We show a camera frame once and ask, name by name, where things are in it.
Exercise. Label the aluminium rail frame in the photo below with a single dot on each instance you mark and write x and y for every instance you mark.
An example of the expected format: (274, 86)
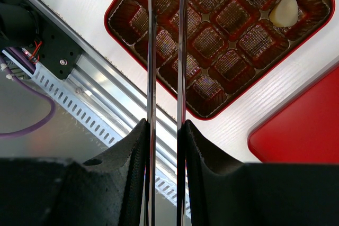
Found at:
(96, 93)

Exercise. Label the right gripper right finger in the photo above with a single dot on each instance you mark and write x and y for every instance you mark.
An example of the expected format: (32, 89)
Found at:
(226, 191)

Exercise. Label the metal tongs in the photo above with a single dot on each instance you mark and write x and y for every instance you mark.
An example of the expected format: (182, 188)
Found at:
(173, 107)

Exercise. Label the white heart chocolate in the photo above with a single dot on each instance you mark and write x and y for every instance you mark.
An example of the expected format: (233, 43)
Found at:
(285, 14)

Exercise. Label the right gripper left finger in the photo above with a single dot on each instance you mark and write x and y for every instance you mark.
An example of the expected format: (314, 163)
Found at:
(104, 190)

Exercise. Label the left black mount plate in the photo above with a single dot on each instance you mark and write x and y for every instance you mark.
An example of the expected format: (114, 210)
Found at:
(59, 53)

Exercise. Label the red box lid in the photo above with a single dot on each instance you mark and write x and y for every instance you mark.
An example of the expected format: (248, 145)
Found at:
(306, 130)

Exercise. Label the red chocolate box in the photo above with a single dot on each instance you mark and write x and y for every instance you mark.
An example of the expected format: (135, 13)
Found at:
(231, 43)

